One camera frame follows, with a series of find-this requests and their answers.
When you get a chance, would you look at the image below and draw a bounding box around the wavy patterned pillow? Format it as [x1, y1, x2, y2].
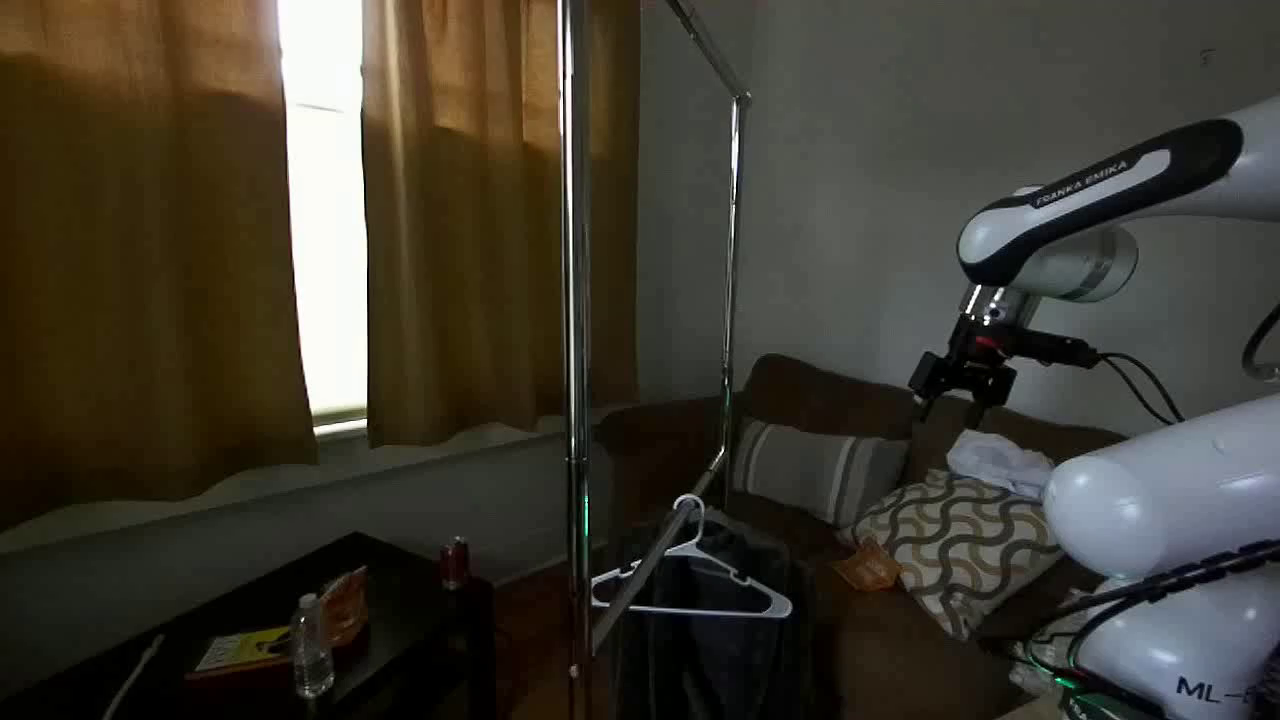
[853, 462, 1070, 644]

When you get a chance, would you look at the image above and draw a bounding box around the black base cable bundle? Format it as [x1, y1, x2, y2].
[1010, 534, 1280, 670]

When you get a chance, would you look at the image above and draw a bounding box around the grey striped pillow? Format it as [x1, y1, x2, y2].
[724, 414, 914, 531]

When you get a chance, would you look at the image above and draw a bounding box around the black laundry hamper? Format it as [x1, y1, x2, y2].
[609, 526, 847, 720]

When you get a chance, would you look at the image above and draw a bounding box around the black low table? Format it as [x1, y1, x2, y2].
[0, 526, 501, 720]

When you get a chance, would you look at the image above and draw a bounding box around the small orange item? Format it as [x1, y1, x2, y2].
[836, 541, 903, 600]

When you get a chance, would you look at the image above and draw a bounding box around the wide mustard curtain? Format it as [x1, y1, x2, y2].
[0, 0, 320, 526]

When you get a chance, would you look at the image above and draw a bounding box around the clear plastic bottle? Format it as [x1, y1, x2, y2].
[286, 589, 338, 703]

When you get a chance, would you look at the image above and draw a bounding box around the brown sofa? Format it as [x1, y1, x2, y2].
[591, 348, 1134, 720]

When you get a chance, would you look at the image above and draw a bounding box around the yellow flat box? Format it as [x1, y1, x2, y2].
[182, 623, 298, 689]

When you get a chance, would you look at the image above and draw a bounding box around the clear plastic bag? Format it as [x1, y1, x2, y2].
[1007, 595, 1111, 701]

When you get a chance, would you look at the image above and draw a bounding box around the narrow mustard curtain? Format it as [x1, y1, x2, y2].
[360, 0, 643, 451]

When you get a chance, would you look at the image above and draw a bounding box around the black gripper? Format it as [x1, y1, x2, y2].
[909, 325, 1020, 431]

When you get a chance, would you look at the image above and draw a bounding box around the bright window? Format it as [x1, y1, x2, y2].
[270, 0, 370, 438]

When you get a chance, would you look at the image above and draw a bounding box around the dark bottle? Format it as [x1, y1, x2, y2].
[436, 531, 476, 591]

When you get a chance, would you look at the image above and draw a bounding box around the chrome garment rack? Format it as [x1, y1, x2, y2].
[554, 0, 758, 720]

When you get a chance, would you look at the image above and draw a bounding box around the white plastic coat hanger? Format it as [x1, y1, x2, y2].
[589, 487, 801, 623]

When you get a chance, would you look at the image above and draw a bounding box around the thin white stick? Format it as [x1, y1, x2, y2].
[101, 626, 166, 720]

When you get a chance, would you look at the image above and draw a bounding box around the white crumpled cloth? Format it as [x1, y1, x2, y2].
[943, 425, 1061, 502]

